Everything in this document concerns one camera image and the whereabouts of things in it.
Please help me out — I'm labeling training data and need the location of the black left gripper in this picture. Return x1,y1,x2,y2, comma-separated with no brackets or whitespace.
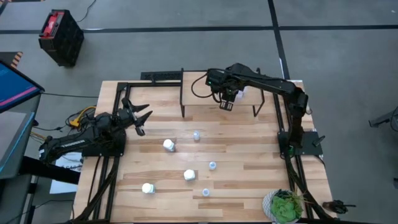
118,97,154,137

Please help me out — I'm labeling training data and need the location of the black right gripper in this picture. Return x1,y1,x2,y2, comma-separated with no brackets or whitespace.
205,68,240,112

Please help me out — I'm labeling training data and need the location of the wooden shelf with black legs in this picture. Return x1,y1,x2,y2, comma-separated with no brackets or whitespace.
179,67,266,118

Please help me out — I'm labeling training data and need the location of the black power strip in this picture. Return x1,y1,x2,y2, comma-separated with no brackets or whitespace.
140,70,183,82

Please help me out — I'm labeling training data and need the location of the black and red crate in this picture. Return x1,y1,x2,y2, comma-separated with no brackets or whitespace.
38,8,85,68

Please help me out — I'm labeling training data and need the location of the white paper sheet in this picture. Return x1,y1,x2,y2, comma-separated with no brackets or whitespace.
49,152,84,195

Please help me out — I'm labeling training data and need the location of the black support beam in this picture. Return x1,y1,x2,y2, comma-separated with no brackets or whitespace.
18,155,81,185

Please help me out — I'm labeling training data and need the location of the green succulent in white pot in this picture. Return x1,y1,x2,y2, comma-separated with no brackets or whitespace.
262,189,304,224

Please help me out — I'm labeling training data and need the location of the blue screen monitor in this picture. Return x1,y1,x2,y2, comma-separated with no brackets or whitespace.
0,60,45,113

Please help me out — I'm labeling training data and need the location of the grey cart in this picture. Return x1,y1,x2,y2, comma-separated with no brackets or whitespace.
0,93,43,181

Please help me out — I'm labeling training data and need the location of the orange black striped board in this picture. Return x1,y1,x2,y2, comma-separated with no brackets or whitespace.
0,51,24,70

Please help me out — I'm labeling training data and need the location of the grey chair base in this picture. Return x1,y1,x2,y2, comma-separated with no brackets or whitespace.
368,105,398,128

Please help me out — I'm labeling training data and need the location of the black metal table frame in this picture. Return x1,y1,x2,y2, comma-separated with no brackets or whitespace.
73,79,336,224

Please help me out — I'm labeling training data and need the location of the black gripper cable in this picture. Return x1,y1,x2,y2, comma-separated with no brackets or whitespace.
190,73,218,103

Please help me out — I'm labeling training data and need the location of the thin black floor cable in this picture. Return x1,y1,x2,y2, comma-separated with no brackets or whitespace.
76,0,97,23
42,92,99,99

